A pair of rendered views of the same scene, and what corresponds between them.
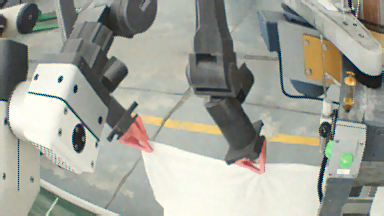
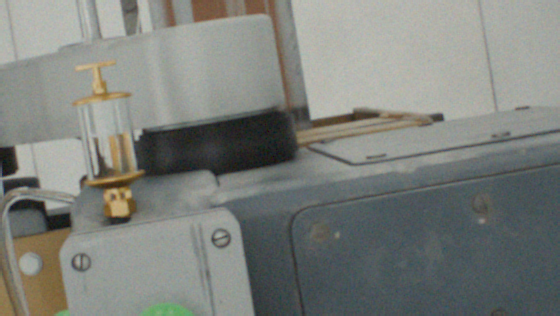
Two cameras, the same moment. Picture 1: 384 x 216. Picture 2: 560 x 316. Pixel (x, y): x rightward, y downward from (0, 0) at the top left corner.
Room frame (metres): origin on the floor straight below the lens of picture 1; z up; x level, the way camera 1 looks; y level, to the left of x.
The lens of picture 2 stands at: (-0.04, -0.01, 1.39)
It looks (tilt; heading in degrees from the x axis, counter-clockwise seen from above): 3 degrees down; 331
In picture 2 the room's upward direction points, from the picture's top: 10 degrees counter-clockwise
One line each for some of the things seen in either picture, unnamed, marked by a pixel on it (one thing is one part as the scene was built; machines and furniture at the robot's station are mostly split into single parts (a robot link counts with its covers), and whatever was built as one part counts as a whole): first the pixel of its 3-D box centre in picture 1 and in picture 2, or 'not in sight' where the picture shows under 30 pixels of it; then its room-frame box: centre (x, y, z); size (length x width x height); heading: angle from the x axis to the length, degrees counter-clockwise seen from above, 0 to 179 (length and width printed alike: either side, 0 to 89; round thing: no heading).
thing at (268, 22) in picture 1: (276, 33); not in sight; (1.02, -0.23, 1.25); 0.10 x 0.08 x 0.12; 179
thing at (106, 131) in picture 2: (349, 90); (108, 138); (0.54, -0.27, 1.37); 0.03 x 0.02 x 0.03; 64
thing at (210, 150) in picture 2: (368, 72); (216, 145); (0.63, -0.37, 1.35); 0.09 x 0.09 x 0.03
